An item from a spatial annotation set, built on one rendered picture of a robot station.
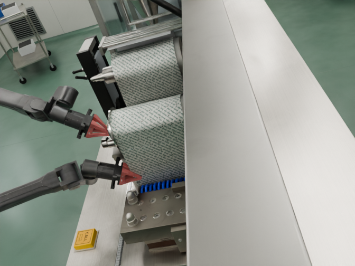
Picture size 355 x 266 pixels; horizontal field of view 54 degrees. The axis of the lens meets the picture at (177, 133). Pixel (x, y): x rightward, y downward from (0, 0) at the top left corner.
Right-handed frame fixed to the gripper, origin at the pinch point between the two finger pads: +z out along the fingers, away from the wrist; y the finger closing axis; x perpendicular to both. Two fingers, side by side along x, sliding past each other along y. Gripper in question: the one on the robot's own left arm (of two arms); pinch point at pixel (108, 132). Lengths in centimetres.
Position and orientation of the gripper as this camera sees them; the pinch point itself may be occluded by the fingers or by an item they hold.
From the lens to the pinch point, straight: 123.6
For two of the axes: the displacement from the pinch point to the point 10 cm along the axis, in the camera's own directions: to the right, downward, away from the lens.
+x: 4.1, -7.2, -5.6
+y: -0.6, 5.9, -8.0
